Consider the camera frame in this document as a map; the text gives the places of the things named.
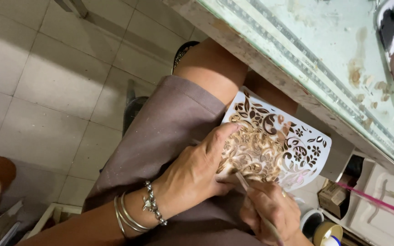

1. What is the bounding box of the person's right hand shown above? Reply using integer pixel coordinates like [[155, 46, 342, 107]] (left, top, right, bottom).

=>
[[239, 180, 313, 246]]

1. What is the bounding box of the person's left hand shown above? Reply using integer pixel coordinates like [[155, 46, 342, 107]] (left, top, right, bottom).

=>
[[153, 122, 244, 221]]

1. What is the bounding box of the thin wooden paintbrush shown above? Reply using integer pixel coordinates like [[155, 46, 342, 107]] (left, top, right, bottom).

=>
[[234, 170, 284, 246]]

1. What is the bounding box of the white floral stencil sheet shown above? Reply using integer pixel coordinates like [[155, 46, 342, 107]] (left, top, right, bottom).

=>
[[216, 87, 332, 192]]

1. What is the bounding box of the white round container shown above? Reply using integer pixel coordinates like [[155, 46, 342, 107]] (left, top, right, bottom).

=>
[[300, 209, 325, 239]]

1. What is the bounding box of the brown skirt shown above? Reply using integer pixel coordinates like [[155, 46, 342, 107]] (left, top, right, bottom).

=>
[[82, 75, 267, 246]]

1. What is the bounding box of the beige tape roll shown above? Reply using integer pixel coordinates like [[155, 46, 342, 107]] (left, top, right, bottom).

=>
[[313, 221, 344, 246]]

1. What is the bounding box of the small cardboard box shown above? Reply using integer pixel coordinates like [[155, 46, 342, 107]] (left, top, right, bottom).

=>
[[317, 174, 354, 219]]

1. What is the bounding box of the thin silver bangle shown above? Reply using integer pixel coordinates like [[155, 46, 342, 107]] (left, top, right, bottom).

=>
[[120, 191, 151, 231], [114, 195, 146, 239]]

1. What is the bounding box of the pink plastic stick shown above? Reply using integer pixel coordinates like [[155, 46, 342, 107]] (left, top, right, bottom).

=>
[[335, 181, 394, 223]]

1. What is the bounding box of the white plastic tray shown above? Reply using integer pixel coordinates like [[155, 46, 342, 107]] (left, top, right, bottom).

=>
[[320, 150, 394, 246]]

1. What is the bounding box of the person's bare leg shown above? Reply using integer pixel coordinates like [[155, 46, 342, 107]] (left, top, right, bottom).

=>
[[173, 38, 249, 106]]

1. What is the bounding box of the black studded sandal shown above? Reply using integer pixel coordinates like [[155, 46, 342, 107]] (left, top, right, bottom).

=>
[[172, 41, 200, 74]]

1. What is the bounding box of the grey metal furniture leg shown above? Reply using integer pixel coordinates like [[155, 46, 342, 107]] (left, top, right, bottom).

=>
[[53, 0, 89, 18]]

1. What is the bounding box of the silver chain bracelet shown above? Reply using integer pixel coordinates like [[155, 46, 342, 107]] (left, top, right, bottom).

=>
[[142, 180, 168, 226]]

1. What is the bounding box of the white wooden frame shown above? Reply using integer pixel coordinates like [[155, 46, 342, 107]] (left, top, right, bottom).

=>
[[26, 202, 83, 240]]

